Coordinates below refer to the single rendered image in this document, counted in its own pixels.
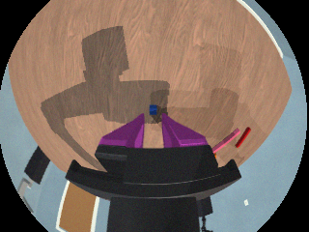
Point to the red block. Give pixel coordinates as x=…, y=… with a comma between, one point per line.
x=243, y=137

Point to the small blue block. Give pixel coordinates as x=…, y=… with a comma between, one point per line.
x=152, y=109

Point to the pink rectangular block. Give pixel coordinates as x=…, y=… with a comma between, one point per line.
x=226, y=140

